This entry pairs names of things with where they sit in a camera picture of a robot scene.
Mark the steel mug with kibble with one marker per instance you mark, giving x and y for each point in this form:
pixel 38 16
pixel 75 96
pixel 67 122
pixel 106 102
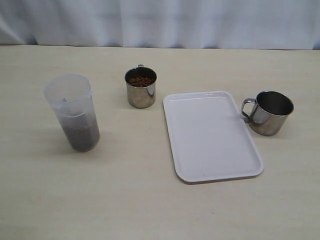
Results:
pixel 141 86

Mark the white plastic tray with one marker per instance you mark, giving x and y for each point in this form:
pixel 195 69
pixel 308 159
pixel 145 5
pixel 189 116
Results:
pixel 209 140

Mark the translucent plastic pitcher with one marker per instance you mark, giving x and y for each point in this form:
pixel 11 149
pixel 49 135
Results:
pixel 70 97

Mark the white backdrop curtain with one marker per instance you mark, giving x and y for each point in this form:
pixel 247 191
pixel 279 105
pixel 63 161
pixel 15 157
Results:
pixel 195 24

